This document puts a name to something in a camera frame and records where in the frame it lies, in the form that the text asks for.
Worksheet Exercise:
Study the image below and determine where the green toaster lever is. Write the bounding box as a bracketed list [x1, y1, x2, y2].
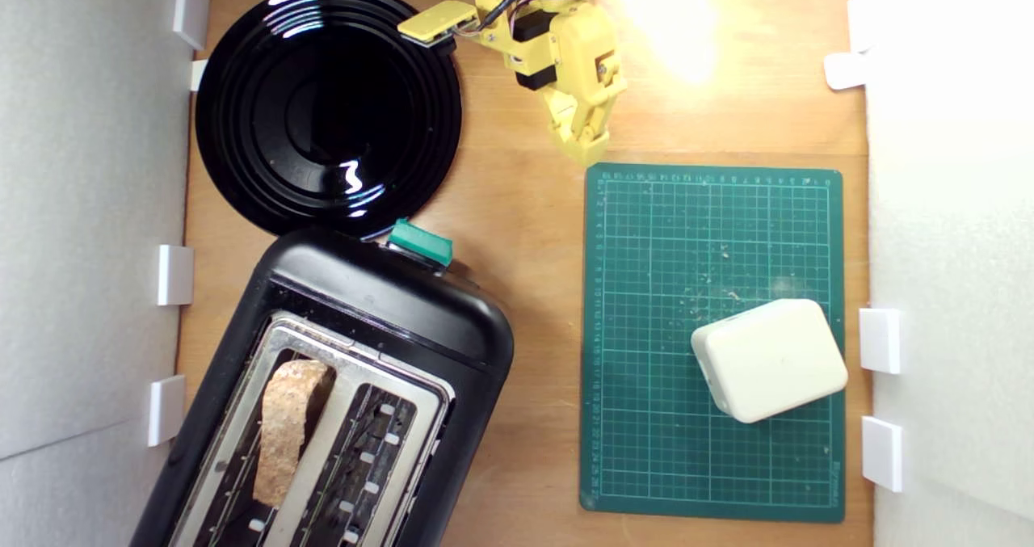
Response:
[388, 218, 455, 268]

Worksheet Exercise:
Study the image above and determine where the black round plate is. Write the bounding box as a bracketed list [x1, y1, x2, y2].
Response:
[195, 0, 463, 238]

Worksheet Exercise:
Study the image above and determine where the white rounded block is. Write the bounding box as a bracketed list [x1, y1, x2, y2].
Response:
[691, 298, 849, 424]

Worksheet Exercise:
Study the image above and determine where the black two-slot toaster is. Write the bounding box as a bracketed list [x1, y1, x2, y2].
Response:
[129, 225, 515, 547]

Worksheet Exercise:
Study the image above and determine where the brown bread slice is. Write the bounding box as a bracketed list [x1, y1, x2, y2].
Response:
[252, 359, 338, 508]

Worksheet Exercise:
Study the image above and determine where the yellow gripper camera housing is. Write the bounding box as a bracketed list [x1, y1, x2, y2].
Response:
[397, 0, 479, 49]

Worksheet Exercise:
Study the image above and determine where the green cutting mat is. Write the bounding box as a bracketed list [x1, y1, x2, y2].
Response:
[579, 162, 846, 524]

